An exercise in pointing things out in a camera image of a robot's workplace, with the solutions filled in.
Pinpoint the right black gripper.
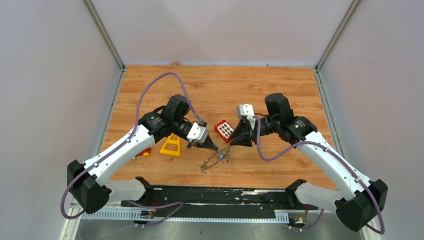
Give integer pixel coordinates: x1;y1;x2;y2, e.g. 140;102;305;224
228;116;279;147

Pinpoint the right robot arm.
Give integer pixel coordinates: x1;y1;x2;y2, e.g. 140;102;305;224
230;93;388;235

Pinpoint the yellow triangular toy block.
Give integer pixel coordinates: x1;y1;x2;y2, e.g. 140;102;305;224
159;133;181;157

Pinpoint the white slotted cable duct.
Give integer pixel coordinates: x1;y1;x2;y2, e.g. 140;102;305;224
80;209;290;224

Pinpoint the grey metal keyring disc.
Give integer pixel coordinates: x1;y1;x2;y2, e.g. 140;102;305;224
199;146;232;173

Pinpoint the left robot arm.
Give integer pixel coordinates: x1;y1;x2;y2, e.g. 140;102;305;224
67;94;219;214

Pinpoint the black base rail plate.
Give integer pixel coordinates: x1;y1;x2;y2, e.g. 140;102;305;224
135;185;317;219

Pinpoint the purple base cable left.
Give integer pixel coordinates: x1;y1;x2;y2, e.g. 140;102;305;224
127;200;185;229

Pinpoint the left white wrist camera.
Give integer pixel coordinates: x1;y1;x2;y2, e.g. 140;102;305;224
186;122;209;143

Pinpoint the red window toy block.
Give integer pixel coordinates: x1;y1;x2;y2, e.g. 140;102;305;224
214;120;234;143

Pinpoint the small red yellow toy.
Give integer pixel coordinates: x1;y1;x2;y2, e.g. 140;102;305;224
130;147;152;161

